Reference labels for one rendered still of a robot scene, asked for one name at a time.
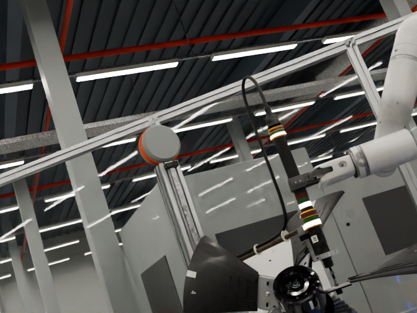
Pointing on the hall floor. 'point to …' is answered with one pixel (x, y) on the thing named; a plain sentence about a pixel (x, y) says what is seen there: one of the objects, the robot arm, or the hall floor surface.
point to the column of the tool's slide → (182, 235)
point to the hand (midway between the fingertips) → (296, 184)
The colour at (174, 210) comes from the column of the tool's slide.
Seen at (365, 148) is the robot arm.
